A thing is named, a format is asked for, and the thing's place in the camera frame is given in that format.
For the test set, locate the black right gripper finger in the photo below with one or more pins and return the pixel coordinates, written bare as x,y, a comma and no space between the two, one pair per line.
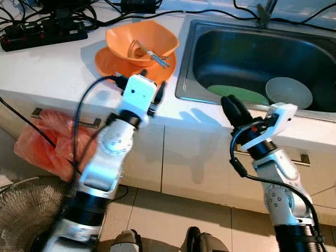
242,109
230,111

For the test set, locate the metal cutlery utensil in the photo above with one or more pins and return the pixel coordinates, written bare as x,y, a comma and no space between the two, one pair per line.
152,53

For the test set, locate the orange plastic plate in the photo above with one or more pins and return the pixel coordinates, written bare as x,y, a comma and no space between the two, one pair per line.
105,63

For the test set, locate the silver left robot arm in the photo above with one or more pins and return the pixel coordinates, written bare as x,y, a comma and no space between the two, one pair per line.
113,147

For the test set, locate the white kitchen cabinet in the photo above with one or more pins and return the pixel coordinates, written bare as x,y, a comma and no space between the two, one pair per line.
199,157

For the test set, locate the green plate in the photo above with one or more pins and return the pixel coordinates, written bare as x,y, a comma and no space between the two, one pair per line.
236,94

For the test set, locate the grey bowl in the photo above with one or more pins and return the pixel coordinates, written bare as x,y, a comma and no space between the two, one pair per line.
289,93

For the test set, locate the stainless steel sink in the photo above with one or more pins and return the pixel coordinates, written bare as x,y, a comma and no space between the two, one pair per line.
252,52

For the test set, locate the black power adapter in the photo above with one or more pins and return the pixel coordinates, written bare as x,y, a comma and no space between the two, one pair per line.
139,6

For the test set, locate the dark metal faucet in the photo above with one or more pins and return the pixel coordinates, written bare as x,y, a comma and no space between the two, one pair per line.
262,14

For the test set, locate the black power strip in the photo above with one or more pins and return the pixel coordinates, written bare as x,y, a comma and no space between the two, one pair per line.
42,35

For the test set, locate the red plastic bag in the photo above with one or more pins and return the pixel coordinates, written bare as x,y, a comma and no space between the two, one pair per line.
44,147

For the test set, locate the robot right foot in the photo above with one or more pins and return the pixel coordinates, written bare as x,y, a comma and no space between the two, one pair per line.
205,241

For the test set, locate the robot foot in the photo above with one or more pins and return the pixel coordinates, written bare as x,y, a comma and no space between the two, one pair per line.
126,241
205,241

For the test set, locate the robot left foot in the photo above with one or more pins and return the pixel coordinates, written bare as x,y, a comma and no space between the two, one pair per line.
126,241

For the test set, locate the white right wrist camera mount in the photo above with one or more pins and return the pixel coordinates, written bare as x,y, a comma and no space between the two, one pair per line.
278,118

